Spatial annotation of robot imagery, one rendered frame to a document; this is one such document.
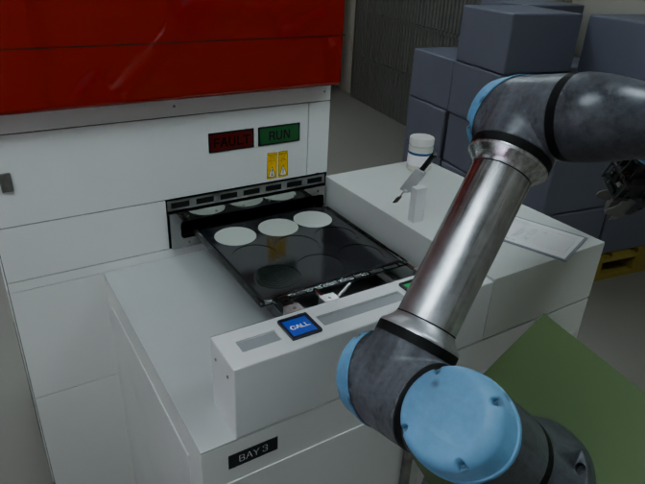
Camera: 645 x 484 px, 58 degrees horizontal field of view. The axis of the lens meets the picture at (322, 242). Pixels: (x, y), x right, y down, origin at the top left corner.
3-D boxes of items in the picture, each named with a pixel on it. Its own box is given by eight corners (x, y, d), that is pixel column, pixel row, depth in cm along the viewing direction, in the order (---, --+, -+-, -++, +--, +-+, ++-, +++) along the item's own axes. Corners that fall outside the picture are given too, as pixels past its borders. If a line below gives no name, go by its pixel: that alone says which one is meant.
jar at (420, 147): (400, 166, 169) (404, 134, 164) (419, 162, 172) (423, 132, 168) (417, 174, 163) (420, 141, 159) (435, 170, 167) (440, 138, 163)
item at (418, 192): (395, 214, 138) (401, 161, 132) (408, 211, 140) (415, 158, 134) (412, 224, 134) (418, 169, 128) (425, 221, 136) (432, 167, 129)
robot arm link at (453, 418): (519, 528, 63) (458, 493, 56) (430, 467, 74) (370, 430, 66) (569, 430, 66) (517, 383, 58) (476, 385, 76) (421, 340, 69)
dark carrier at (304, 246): (200, 232, 141) (200, 230, 141) (321, 207, 158) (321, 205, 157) (263, 301, 115) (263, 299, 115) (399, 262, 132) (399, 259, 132)
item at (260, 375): (212, 403, 100) (208, 337, 93) (450, 317, 126) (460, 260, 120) (234, 439, 93) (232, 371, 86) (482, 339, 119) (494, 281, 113)
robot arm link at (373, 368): (383, 446, 66) (580, 50, 73) (310, 394, 78) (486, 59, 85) (441, 470, 73) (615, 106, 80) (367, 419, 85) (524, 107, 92)
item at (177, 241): (170, 247, 144) (167, 212, 139) (321, 214, 165) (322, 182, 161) (172, 250, 142) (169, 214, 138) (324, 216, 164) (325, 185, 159)
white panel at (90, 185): (8, 288, 129) (-36, 109, 111) (320, 219, 168) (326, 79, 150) (9, 295, 127) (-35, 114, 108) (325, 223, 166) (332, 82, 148)
